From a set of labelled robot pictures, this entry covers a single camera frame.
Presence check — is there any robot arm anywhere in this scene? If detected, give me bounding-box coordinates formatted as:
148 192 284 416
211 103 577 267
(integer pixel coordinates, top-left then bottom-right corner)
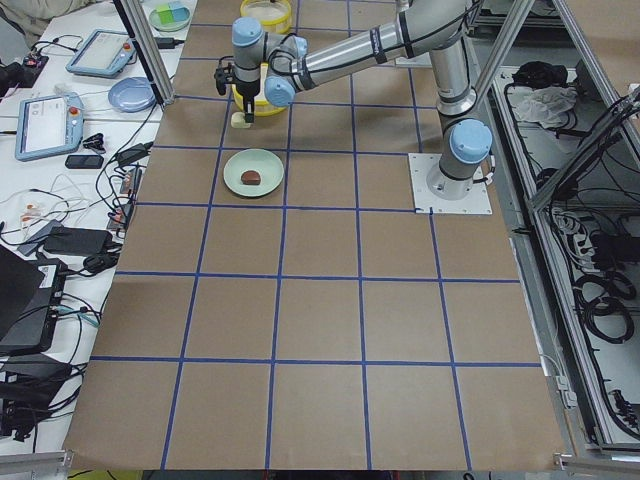
214 1 493 200

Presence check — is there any teach pendant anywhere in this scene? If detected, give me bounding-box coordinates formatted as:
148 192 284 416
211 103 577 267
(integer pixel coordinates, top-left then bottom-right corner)
15 94 85 162
66 29 135 78

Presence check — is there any black power adapter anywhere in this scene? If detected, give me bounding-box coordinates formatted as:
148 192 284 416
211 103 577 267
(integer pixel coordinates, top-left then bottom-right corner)
43 226 113 256

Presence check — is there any far teach pendant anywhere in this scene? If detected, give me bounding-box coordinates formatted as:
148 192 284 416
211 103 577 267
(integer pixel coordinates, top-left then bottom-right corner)
66 29 135 78

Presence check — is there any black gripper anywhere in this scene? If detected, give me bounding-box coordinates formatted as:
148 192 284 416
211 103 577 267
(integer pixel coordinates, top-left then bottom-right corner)
213 55 261 123

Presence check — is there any green bowl with sponges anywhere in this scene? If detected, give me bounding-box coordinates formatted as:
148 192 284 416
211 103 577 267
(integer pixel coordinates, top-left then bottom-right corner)
149 1 191 32

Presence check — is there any aluminium frame post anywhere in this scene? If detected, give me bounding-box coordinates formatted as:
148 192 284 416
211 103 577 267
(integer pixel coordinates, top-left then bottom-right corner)
113 0 175 109

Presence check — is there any white steamed bun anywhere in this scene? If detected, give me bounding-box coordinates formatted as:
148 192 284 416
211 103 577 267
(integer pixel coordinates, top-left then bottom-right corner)
230 112 253 129

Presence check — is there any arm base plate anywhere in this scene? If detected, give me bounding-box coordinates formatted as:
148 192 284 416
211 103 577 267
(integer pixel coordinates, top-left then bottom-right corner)
408 153 493 215

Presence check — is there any blue plate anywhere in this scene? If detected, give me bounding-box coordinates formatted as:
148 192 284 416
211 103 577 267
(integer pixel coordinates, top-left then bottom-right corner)
108 77 156 113

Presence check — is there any white crumpled cloth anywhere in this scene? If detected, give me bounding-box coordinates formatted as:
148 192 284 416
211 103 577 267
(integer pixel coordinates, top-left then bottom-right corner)
514 86 578 129

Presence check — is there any near teach pendant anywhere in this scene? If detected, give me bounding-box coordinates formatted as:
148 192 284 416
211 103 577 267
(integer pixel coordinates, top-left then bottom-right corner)
15 94 85 162

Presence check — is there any light green plate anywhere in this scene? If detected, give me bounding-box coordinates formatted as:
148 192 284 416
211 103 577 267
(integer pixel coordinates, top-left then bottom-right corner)
223 149 284 198

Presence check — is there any brown steamed bun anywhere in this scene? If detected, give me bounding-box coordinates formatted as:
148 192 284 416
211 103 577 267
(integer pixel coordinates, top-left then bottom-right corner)
240 170 262 186

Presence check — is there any black laptop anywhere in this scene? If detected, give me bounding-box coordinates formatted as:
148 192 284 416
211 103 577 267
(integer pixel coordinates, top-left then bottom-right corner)
1 247 67 356

